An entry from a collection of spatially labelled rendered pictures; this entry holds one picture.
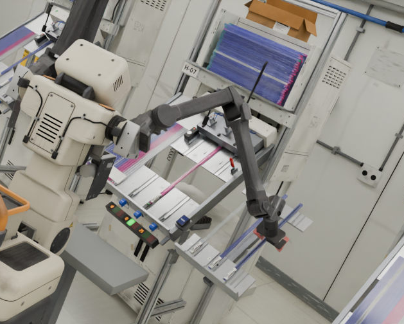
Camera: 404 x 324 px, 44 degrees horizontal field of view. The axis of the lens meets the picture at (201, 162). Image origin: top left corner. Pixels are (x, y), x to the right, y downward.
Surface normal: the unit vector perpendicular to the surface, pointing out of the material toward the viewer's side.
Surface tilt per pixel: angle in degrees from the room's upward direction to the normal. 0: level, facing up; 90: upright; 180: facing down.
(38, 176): 82
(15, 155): 90
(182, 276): 90
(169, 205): 43
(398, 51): 90
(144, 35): 90
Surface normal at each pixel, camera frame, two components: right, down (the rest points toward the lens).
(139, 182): -0.11, -0.69
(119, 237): -0.59, -0.05
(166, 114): 0.63, -0.22
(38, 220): -0.26, -0.02
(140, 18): 0.70, 0.45
